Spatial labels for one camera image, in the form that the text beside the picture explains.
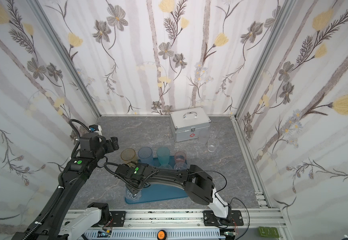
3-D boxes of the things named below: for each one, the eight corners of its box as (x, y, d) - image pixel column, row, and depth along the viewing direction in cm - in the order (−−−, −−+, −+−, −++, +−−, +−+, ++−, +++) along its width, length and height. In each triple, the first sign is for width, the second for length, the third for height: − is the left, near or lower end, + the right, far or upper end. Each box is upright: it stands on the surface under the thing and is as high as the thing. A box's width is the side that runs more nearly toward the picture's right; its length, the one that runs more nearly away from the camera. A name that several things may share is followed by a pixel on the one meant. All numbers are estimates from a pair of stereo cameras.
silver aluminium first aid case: (174, 143, 106) (174, 127, 92) (171, 127, 116) (170, 110, 102) (207, 138, 109) (211, 122, 95) (201, 123, 119) (205, 106, 105)
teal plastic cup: (158, 165, 95) (156, 157, 86) (158, 155, 100) (157, 146, 91) (169, 165, 95) (168, 157, 86) (169, 156, 100) (168, 146, 91)
